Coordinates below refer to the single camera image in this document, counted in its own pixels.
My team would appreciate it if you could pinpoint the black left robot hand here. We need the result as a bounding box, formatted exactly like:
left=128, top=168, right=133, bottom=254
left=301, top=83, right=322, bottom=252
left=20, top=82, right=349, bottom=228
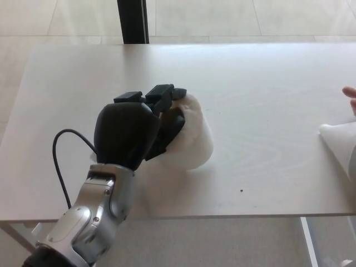
left=93, top=83, right=187, bottom=171

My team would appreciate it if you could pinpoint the bare person hand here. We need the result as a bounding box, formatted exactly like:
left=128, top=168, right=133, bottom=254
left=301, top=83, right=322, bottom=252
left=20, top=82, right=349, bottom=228
left=342, top=86, right=356, bottom=117

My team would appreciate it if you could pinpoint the torn white toilet paper piece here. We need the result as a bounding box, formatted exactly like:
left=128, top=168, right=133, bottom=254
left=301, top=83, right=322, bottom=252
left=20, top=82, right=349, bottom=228
left=318, top=121, right=356, bottom=181

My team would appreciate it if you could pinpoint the white toilet paper roll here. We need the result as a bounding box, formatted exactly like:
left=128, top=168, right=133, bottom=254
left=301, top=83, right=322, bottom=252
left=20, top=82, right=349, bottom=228
left=88, top=93, right=215, bottom=170

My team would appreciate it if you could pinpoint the black vertical pillar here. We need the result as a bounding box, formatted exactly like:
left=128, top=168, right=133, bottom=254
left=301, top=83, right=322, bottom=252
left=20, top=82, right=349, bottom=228
left=116, top=0, right=150, bottom=45

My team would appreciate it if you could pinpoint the white diagonal table brace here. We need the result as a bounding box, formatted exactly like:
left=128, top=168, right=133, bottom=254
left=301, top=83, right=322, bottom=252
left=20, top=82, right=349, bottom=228
left=0, top=221, right=38, bottom=251

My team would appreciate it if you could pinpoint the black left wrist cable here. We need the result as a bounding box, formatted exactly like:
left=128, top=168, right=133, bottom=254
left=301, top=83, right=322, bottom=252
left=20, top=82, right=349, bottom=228
left=52, top=128, right=98, bottom=209

